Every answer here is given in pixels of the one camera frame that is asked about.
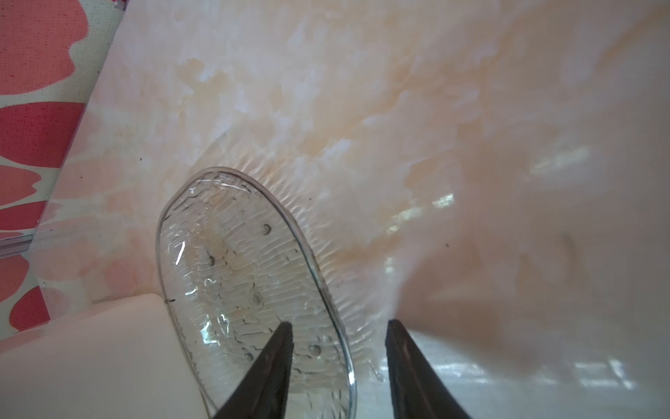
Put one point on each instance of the right aluminium frame post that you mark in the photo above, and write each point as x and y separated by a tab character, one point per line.
11	246

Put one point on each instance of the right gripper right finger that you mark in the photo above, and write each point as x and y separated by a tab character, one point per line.
416	389

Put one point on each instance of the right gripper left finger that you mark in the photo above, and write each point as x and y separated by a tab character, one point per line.
263	392

